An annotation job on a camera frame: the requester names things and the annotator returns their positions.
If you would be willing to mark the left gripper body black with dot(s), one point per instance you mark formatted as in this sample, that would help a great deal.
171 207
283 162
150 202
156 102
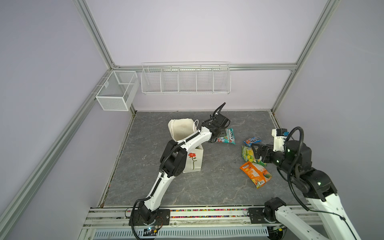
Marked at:
222 132

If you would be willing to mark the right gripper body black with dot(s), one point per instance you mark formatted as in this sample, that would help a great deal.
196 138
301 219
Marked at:
270 157

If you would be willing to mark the green Fox's spring tea bag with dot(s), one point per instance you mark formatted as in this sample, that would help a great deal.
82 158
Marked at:
248 156

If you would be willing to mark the teal Fox's candy bag front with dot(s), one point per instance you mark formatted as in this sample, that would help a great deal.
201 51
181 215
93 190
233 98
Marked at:
229 137

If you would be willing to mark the orange Fox's fruits bag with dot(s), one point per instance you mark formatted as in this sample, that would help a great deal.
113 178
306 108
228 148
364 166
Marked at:
258 174

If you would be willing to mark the white floral paper bag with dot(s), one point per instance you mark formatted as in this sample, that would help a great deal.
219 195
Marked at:
180 129

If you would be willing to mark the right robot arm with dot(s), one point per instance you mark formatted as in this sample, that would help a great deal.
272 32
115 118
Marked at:
313 189

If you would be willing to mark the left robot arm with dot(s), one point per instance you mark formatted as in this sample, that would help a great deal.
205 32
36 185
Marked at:
173 162

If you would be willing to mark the blue M&M's packet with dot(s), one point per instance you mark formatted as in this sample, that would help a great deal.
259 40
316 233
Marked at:
252 140

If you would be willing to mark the small white mesh basket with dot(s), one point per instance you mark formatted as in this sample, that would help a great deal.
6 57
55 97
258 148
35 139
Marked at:
118 91

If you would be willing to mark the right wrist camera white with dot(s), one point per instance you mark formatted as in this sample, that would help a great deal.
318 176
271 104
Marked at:
280 135

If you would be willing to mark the long white wire basket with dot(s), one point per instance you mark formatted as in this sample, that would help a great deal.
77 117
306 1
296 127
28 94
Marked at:
194 78

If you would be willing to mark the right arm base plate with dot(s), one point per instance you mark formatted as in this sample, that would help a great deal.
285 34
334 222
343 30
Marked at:
257 215

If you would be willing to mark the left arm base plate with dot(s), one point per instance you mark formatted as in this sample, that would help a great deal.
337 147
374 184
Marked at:
146 218

